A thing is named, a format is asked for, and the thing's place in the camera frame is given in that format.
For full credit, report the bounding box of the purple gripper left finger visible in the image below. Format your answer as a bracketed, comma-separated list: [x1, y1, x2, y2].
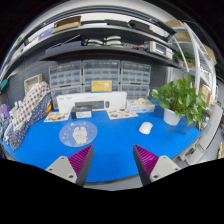
[47, 145, 94, 187]

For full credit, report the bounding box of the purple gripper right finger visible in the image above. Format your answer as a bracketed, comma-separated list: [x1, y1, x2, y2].
[133, 145, 180, 185]

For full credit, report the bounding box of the white computer mouse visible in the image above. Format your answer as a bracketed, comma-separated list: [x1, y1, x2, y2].
[139, 122, 153, 134]

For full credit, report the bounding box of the blue desk mat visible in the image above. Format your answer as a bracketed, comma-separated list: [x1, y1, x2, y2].
[4, 106, 202, 182]

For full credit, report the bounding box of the white plant pot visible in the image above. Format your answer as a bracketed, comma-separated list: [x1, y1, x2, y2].
[163, 109, 182, 126]

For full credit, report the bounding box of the small black box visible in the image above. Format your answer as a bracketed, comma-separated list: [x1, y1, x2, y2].
[71, 105, 92, 119]

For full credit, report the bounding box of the left cartoon card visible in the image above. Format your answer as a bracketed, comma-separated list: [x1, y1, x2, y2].
[45, 112, 70, 122]

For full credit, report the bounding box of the cartoon card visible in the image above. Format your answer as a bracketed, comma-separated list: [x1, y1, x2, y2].
[107, 110, 137, 120]
[45, 112, 70, 122]

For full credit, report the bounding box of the right cartoon card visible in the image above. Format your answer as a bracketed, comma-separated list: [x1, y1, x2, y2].
[107, 110, 137, 120]

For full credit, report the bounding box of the white tissue box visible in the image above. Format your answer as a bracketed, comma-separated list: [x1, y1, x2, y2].
[126, 98, 155, 113]

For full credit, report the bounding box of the green potted plant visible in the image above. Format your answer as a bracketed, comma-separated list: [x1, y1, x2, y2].
[151, 72, 206, 129]

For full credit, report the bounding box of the white keyboard box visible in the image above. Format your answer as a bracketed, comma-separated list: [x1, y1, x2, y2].
[57, 91, 127, 113]

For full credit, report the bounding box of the checkered fabric bag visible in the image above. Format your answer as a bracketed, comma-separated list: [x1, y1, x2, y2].
[8, 81, 51, 150]

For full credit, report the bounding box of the yellow label card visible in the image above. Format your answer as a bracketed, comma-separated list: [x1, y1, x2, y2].
[91, 80, 112, 92]

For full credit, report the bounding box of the left clear drawer cabinet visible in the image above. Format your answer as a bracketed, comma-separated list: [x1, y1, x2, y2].
[49, 61, 82, 98]

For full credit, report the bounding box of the clear drawer cabinet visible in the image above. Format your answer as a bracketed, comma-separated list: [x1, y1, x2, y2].
[82, 60, 120, 92]
[49, 61, 82, 98]
[120, 61, 151, 99]

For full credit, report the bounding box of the right clear drawer cabinet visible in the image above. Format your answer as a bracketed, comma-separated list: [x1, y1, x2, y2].
[120, 61, 151, 99]

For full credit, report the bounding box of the white framed basket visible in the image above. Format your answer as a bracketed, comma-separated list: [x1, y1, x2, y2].
[24, 74, 43, 93]

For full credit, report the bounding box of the middle clear drawer cabinet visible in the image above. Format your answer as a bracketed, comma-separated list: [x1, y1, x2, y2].
[82, 60, 120, 92]

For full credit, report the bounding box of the grey electronic instrument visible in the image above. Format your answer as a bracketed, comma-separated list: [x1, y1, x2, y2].
[145, 41, 173, 59]

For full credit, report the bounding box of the dark shelf unit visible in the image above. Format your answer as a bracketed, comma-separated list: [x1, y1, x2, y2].
[22, 20, 179, 68]

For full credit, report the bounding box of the cardboard box on shelf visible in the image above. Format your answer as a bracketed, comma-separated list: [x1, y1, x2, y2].
[52, 16, 81, 34]

